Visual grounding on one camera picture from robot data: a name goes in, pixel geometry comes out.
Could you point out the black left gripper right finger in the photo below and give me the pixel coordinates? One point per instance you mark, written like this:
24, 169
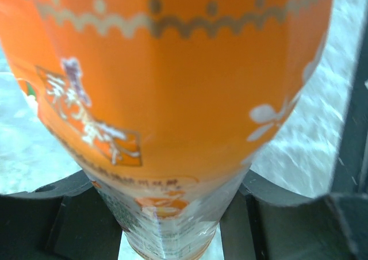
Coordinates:
266, 221

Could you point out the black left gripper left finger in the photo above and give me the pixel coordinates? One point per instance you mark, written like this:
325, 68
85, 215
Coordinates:
66, 219

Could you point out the orange juice plastic bottle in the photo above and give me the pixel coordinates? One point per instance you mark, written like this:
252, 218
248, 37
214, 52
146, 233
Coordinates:
164, 103

